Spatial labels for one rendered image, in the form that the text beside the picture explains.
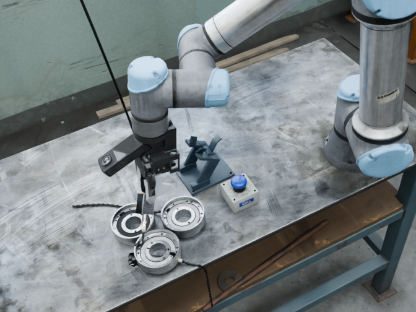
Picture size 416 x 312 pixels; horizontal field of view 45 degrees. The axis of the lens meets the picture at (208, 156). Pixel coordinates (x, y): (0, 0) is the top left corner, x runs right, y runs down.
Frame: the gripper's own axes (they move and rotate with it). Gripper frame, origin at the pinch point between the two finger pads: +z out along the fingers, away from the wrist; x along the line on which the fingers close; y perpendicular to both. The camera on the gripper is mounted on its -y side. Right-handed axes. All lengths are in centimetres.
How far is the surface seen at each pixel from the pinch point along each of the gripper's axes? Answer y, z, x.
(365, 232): 63, 30, -14
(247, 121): 38.5, 4.8, 19.9
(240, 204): 21.0, 4.2, -8.2
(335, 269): 76, 80, 3
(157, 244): -0.8, 7.3, -8.8
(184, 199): 9.8, 5.3, -0.2
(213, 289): 13.9, 33.1, -11.0
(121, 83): 38, 80, 156
